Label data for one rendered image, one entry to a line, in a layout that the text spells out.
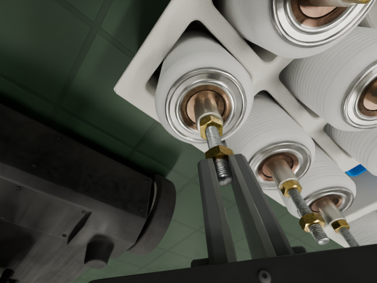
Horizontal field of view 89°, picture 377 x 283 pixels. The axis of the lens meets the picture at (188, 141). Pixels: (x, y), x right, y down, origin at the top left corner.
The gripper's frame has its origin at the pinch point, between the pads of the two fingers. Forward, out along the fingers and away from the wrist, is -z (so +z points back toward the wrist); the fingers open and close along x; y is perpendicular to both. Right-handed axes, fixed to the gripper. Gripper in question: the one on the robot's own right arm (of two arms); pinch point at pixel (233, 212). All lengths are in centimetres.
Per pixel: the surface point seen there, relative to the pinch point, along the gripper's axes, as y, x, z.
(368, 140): 9.2, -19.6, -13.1
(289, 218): 65, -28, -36
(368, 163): 11.8, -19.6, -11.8
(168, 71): -3.8, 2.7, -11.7
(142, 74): -2.3, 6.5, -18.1
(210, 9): -7.3, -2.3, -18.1
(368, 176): 30, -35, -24
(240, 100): -0.4, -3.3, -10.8
